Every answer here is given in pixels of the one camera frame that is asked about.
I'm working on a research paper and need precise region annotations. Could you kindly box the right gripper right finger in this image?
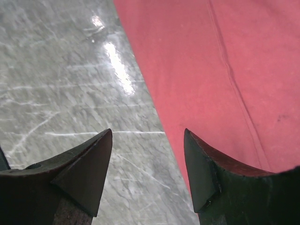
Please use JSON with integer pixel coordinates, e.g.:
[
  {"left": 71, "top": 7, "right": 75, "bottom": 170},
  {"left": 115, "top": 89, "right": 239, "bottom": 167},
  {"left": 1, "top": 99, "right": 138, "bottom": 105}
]
[{"left": 184, "top": 129, "right": 300, "bottom": 225}]

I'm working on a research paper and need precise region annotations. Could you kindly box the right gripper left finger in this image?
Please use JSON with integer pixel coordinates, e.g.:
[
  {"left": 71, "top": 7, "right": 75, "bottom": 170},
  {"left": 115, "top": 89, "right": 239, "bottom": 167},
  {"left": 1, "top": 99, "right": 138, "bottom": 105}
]
[{"left": 0, "top": 129, "right": 113, "bottom": 225}]

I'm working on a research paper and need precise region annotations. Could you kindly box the dusty red t-shirt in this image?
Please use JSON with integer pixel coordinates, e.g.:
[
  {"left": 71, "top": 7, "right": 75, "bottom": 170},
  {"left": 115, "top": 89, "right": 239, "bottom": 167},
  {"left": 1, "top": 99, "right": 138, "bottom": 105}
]
[{"left": 114, "top": 0, "right": 300, "bottom": 191}]

